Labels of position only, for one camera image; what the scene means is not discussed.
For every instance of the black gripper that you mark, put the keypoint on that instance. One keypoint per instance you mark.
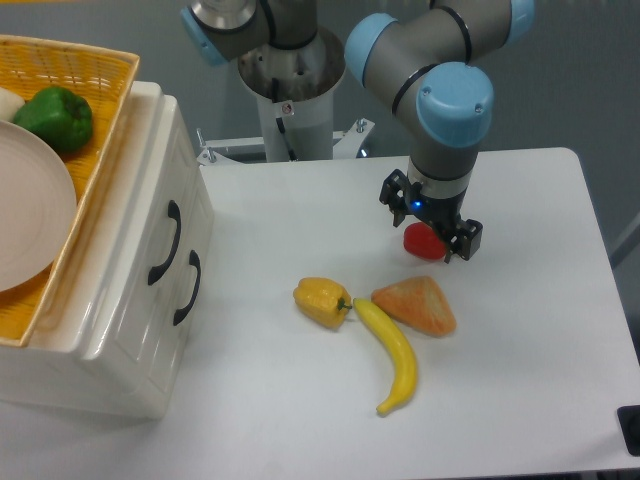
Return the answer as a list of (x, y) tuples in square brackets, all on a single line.
[(462, 238)]

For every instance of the black top drawer handle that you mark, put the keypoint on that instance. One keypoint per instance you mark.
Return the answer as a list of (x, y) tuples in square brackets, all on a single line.
[(156, 272)]

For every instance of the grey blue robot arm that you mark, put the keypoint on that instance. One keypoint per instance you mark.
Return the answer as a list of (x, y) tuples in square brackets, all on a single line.
[(422, 71)]

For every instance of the white drawer cabinet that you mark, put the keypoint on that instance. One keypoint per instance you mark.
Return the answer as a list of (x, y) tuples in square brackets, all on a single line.
[(51, 370)]

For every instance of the red toy bell pepper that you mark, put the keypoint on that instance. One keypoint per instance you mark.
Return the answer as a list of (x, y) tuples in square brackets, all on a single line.
[(420, 240)]

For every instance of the orange toy bread wedge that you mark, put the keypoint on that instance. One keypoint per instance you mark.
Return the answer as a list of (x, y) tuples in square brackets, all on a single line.
[(419, 303)]

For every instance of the yellow toy banana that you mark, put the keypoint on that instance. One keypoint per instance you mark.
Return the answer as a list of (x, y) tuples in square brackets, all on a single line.
[(400, 352)]

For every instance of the yellow toy bell pepper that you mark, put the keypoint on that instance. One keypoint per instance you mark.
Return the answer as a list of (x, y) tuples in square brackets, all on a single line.
[(323, 300)]

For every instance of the black object at table edge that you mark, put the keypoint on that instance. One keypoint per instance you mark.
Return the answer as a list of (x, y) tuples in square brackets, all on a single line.
[(629, 420)]

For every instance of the yellow woven basket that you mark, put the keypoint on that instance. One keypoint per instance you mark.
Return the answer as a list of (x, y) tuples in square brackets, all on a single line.
[(104, 78)]

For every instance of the green toy bell pepper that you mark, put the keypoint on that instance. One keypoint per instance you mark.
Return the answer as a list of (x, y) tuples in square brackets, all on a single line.
[(59, 117)]

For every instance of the pink plate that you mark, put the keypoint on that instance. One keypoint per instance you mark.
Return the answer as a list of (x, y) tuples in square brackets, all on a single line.
[(38, 205)]

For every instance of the white toy vegetable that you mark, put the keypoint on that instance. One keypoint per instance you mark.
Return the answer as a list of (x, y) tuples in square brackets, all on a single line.
[(10, 104)]

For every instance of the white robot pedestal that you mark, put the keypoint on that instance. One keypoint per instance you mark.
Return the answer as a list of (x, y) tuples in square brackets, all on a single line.
[(294, 93)]

